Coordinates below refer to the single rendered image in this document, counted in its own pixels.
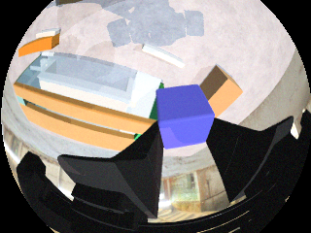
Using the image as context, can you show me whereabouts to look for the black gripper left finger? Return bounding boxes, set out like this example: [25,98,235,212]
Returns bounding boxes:
[57,120,164,218]

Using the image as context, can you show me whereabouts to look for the small blue block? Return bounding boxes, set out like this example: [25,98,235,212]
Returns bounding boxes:
[155,84,215,149]

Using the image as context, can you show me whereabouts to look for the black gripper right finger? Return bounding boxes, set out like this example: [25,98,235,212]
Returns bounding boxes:
[206,116,294,203]

